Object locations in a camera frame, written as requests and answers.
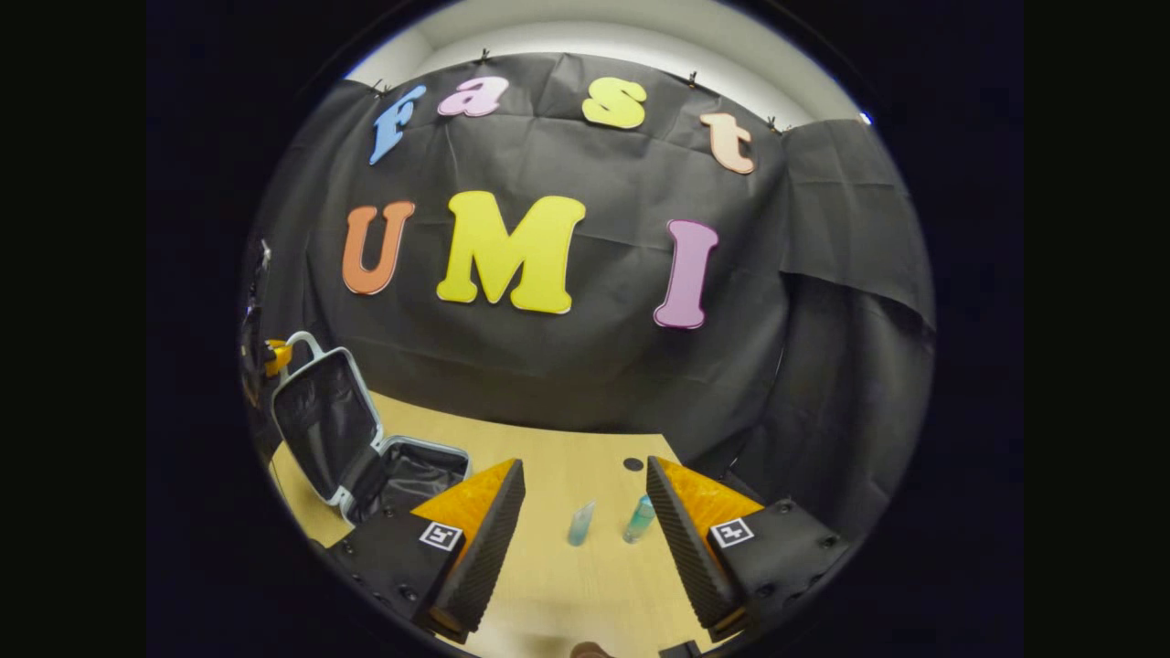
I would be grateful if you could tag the black backdrop cloth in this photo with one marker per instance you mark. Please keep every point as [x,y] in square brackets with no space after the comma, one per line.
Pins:
[585,366]

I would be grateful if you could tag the small clear tube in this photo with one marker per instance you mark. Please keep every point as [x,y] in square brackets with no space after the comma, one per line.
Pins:
[580,524]

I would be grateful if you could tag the pale blue small suitcase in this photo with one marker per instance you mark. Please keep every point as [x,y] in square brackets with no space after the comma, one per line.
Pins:
[324,420]

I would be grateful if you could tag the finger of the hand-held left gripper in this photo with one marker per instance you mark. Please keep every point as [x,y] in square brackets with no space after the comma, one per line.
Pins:
[277,356]

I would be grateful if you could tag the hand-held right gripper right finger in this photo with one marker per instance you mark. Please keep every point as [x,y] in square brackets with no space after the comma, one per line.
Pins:
[695,557]

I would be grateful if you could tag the blue capped clear bottle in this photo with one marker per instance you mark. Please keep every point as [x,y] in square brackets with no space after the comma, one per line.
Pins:
[639,520]

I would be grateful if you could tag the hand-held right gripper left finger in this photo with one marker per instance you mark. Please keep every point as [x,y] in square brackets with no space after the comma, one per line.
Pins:
[484,557]

